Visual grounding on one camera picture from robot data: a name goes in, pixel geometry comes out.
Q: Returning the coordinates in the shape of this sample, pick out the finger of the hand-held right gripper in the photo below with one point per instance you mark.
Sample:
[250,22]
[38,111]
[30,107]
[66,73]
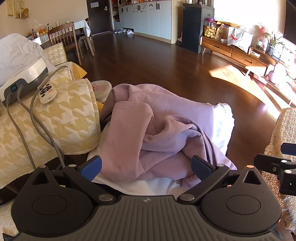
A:
[268,163]
[289,148]

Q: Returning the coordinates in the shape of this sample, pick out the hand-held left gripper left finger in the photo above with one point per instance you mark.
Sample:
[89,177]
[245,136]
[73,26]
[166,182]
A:
[92,165]

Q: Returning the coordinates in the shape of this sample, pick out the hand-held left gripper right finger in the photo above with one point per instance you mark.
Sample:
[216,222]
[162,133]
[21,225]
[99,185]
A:
[198,165]

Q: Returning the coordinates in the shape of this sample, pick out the lilac sweatshirt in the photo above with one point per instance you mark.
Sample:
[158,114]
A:
[161,139]

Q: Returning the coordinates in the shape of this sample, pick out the lace tablecloth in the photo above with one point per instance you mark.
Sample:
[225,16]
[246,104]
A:
[284,129]

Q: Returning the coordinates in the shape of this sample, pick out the yellow houndstooth blanket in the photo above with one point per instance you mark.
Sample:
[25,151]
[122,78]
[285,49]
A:
[69,115]

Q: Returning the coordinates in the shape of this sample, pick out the lilac kettlebell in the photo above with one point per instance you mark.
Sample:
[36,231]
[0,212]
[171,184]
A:
[276,74]

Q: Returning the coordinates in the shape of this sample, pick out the pink flat box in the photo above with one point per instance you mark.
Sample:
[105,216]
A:
[260,78]

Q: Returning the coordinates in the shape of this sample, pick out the pink white plush slipper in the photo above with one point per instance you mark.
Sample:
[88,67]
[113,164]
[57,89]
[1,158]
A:
[101,89]

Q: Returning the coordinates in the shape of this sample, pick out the white remote control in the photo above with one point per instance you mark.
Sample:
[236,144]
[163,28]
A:
[47,92]

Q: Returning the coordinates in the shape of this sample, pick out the yellow cushion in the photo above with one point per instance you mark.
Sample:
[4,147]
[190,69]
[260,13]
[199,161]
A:
[79,71]

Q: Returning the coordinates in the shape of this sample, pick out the small white box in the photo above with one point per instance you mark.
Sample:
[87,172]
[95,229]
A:
[255,54]

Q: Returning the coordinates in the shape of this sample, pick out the potted pink flower plant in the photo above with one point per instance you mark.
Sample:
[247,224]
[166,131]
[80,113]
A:
[269,48]

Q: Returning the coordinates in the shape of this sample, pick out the white grey electronic device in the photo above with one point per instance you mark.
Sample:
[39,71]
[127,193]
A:
[25,76]

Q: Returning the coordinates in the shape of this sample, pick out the wooden television console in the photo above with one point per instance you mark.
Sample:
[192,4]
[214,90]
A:
[222,47]

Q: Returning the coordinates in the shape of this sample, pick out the white shopping bag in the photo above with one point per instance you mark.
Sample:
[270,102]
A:
[238,38]

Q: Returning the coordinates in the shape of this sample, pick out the wooden dining chair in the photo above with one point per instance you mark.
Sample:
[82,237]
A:
[61,34]
[89,44]

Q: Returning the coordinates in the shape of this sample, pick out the black television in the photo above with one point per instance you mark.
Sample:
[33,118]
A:
[291,23]

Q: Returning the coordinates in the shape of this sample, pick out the white pillow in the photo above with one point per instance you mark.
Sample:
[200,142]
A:
[18,53]

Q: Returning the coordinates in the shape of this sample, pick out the snack jar pink lid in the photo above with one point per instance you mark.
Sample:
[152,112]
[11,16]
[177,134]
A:
[209,31]

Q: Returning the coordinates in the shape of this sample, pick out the yellow snack bag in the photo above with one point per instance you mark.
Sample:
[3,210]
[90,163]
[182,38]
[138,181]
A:
[220,31]

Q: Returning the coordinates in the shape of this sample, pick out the tall black cabinet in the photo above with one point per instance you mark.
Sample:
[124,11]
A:
[196,27]

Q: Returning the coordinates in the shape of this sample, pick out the row of shoes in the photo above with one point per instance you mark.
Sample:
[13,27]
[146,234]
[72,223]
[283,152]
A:
[129,32]

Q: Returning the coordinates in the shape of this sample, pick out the white dining tablecloth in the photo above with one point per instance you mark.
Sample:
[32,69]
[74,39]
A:
[81,24]

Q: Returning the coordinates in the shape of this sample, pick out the dark wooden door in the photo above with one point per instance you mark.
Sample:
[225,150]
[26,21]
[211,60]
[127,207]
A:
[99,18]

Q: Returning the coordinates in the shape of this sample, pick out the pale blue cabinet wall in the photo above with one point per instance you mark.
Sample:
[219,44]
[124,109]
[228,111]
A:
[148,20]

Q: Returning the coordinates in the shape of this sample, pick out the wall shelf with ornaments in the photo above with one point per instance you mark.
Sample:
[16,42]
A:
[16,9]

